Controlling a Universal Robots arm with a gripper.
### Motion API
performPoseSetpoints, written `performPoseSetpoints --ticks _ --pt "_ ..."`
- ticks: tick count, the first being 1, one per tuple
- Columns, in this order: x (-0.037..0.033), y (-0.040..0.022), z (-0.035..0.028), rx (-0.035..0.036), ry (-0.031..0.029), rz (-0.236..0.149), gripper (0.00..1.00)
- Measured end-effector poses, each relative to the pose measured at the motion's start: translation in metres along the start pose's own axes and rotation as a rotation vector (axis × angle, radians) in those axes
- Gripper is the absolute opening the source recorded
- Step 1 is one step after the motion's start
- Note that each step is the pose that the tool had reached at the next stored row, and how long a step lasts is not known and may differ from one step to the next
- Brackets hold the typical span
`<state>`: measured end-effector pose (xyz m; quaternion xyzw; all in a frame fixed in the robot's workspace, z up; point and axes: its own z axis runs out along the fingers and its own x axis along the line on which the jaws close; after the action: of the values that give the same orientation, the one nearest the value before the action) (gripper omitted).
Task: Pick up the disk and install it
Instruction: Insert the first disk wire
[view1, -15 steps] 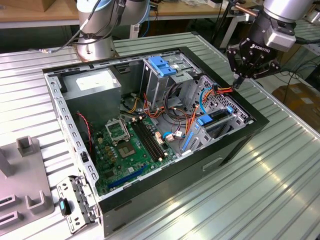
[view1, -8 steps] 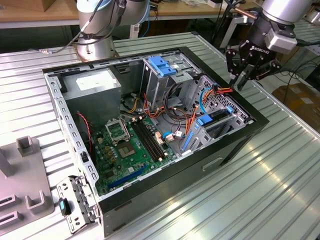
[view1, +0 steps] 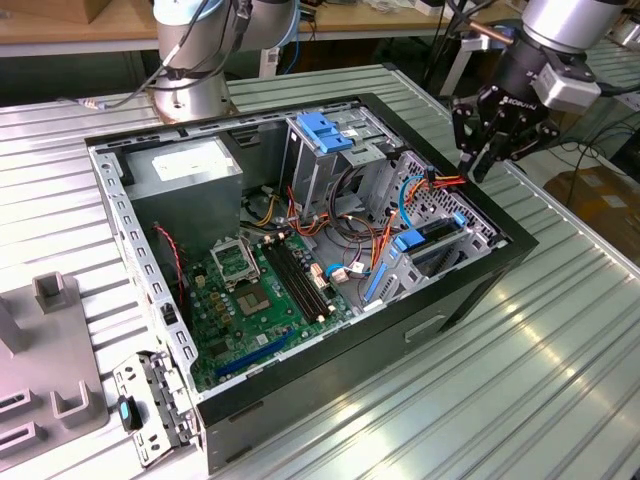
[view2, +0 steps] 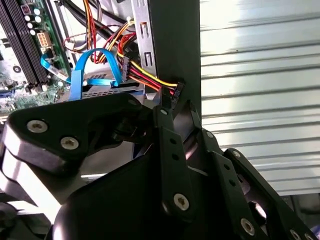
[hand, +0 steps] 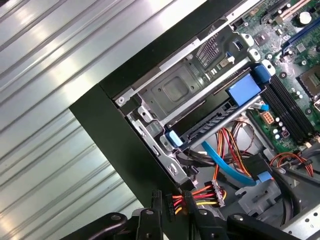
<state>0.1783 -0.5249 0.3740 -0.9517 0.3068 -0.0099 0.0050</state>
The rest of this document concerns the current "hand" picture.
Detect black PC case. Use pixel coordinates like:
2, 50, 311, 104
68, 0, 320, 240

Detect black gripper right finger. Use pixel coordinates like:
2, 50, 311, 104
183, 191, 303, 240

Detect red yellow power wire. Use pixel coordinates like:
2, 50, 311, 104
163, 126, 253, 223

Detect tan board connector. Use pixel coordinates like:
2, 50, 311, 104
259, 111, 276, 125

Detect metal disk bay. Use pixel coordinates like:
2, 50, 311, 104
113, 56, 276, 191

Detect CPU socket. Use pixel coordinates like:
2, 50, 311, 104
295, 65, 320, 101

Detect light blue flat wire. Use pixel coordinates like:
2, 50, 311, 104
250, 99, 271, 112

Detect pale expansion slot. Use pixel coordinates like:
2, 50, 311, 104
281, 0, 306, 22

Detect metal optical drive cage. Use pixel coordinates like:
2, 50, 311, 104
233, 178, 320, 240

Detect black cable bundle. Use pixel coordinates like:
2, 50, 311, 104
271, 164, 303, 227

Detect green motherboard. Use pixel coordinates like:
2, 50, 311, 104
229, 0, 320, 156

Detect round coin battery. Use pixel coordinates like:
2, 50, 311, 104
298, 10, 314, 26

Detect blue flat data wire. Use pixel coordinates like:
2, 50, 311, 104
201, 141, 275, 187

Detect blue expansion slot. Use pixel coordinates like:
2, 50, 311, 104
281, 16, 320, 58

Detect black RAM slot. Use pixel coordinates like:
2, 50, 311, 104
268, 77, 316, 141
265, 81, 312, 143
271, 74, 320, 138
261, 84, 308, 146

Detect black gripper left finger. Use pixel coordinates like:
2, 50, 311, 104
59, 189, 163, 240

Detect black chipset chip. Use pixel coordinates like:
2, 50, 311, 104
253, 30, 270, 48

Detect orange red wire loop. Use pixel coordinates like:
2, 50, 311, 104
269, 151, 315, 181

